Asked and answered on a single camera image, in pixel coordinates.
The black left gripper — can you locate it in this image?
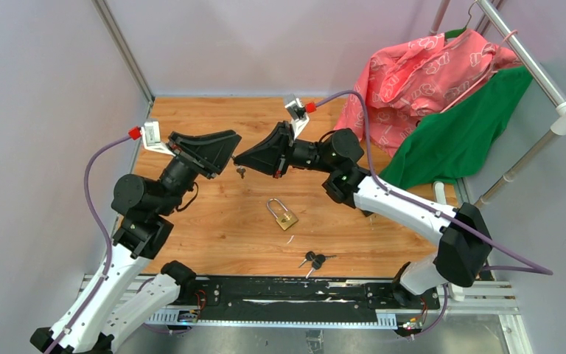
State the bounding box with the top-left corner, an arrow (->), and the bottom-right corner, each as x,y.
156,129 -> 242,215

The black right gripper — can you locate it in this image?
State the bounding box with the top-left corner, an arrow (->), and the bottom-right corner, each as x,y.
234,122 -> 337,180

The small brass key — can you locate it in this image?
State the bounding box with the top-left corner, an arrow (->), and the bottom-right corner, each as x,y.
231,156 -> 246,179

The brass padlock steel shackle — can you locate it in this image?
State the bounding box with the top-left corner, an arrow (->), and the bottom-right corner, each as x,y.
265,198 -> 298,231

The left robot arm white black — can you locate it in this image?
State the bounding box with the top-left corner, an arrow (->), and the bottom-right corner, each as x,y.
30,127 -> 241,353

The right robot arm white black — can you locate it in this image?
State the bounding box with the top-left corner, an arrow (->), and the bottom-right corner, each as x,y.
234,122 -> 492,308

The black-headed key bunch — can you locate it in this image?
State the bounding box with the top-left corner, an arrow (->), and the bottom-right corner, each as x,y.
298,251 -> 336,279

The pink patterned garment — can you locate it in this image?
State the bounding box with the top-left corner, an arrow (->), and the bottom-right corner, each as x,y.
353,29 -> 521,156

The green garment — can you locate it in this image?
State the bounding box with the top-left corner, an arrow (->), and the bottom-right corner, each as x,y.
379,66 -> 532,190

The metal clothes rack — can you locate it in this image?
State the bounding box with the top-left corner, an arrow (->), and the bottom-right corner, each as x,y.
428,0 -> 566,302

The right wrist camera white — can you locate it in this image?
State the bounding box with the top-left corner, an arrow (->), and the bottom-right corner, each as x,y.
284,94 -> 317,140

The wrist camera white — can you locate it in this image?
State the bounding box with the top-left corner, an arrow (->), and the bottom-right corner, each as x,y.
127,120 -> 174,156
284,94 -> 317,140

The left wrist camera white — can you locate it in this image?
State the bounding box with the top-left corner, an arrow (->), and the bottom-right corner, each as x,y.
127,120 -> 174,156

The aluminium corner frame post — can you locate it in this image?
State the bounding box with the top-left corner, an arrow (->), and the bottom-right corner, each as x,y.
91,0 -> 155,108

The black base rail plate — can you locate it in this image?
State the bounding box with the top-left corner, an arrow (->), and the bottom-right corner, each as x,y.
80,274 -> 518,329

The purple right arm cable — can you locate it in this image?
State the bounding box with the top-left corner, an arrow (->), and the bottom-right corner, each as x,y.
307,89 -> 554,338

